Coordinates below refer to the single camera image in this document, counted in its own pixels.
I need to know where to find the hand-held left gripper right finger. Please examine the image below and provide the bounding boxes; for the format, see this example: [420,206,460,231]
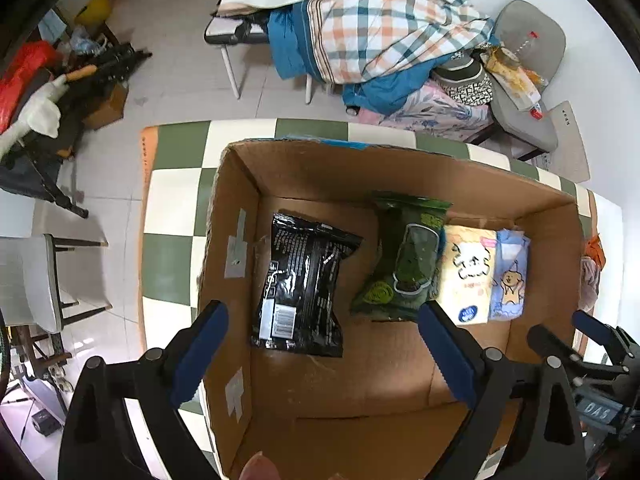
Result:
[418,301,589,480]

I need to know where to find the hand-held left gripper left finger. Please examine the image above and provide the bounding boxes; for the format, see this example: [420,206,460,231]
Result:
[57,300,231,480]

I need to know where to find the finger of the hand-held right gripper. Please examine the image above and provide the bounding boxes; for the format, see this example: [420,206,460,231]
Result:
[526,324,585,367]
[571,309,640,367]

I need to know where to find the brown cardboard box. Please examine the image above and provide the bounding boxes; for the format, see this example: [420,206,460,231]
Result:
[197,137,594,480]

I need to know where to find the blue tissue pack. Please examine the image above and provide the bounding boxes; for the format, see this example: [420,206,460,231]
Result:
[487,228,531,322]

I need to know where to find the yellow tissue pack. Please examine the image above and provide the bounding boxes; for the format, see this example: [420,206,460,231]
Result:
[434,224,500,327]

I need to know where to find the green snack packet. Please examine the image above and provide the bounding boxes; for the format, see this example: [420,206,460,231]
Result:
[348,192,453,323]

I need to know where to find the black snack packet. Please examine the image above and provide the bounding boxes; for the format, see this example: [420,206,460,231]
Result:
[251,210,364,359]

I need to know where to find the person's left hand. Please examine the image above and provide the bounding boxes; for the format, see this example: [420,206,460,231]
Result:
[239,451,281,480]

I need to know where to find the pink cloth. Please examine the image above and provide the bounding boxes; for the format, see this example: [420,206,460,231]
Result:
[579,256,606,314]

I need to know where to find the orange packet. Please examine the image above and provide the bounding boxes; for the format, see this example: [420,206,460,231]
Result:
[582,235,609,266]

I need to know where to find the green white checkered tablecloth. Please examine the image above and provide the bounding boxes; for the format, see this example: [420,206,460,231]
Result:
[139,119,622,480]

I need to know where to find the white chair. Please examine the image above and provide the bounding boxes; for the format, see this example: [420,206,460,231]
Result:
[0,233,114,334]

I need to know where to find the black folding stand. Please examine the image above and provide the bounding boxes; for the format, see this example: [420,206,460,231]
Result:
[0,130,91,219]

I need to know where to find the pink floral bedding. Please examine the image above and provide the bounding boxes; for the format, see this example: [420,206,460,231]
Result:
[357,82,494,144]

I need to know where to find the yellow packet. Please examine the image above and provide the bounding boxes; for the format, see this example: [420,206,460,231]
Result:
[482,47,545,113]

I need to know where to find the small cardboard box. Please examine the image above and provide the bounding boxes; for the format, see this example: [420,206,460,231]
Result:
[82,82,130,131]

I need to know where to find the patterned cap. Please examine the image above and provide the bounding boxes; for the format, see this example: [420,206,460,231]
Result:
[430,52,496,107]

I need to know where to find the clear plastic bottle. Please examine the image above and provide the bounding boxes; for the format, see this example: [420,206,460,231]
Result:
[500,31,541,68]

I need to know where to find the white cloth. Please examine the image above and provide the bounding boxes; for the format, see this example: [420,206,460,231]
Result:
[0,77,69,157]

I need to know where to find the grey chair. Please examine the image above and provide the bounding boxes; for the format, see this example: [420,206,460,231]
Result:
[479,0,569,162]

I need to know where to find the black tripod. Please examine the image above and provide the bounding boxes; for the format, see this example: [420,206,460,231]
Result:
[60,42,154,88]

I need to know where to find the folding bed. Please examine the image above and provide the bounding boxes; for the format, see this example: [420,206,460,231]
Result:
[204,10,321,106]

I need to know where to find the red bag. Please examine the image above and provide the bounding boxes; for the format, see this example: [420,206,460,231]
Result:
[0,40,64,134]

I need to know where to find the plaid blanket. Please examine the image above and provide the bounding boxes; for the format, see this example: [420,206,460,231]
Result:
[267,0,497,113]

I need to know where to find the yellow container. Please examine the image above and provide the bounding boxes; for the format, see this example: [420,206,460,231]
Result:
[75,0,112,29]

